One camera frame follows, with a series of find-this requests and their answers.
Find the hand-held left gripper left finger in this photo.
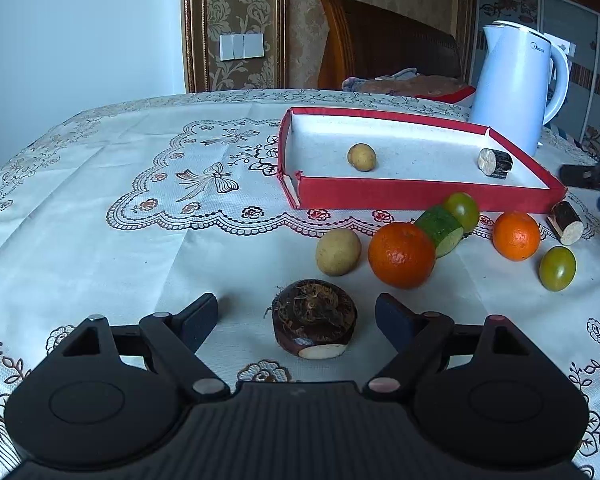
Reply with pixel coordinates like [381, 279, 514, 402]
[55, 292, 231, 403]

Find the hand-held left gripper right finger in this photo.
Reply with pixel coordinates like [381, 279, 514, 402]
[362, 293, 538, 403]

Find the dark purple sugarcane piece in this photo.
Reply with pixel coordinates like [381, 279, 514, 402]
[547, 201, 584, 247]
[477, 147, 514, 180]

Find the large orange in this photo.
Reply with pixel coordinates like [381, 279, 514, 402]
[368, 222, 437, 290]

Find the dark brown water chestnut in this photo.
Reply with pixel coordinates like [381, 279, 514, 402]
[265, 280, 358, 361]

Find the green tomato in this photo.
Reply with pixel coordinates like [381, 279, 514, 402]
[441, 191, 480, 234]
[538, 246, 577, 292]

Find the small orange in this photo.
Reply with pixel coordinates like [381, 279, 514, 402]
[492, 211, 541, 262]

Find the large tan potato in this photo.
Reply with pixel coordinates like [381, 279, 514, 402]
[315, 228, 362, 277]

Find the red cardboard tray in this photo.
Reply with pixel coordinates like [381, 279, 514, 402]
[277, 106, 568, 213]

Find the green cucumber piece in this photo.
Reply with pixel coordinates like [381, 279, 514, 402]
[414, 205, 465, 260]

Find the white embroidered tablecloth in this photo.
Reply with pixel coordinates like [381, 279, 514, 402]
[0, 87, 600, 480]

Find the pale blue electric kettle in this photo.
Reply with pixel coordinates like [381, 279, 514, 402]
[467, 20, 571, 157]

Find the floral sliding door wardrobe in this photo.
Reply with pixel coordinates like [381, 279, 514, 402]
[475, 0, 600, 142]

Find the red cloth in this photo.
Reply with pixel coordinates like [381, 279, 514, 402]
[412, 85, 477, 103]

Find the small tan potato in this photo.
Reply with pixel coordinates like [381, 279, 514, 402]
[347, 142, 378, 172]

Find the brown blanket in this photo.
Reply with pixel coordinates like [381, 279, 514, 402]
[360, 74, 468, 97]

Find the grey cloth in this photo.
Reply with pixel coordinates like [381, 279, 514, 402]
[341, 67, 421, 93]

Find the wooden chair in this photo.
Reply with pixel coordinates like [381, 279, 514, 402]
[317, 0, 463, 90]

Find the white wall socket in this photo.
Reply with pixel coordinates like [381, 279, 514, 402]
[545, 32, 577, 57]

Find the white wall light switch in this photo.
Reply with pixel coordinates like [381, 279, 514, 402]
[219, 31, 266, 62]

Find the gilded wall frame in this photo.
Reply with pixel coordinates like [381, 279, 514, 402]
[181, 0, 287, 93]

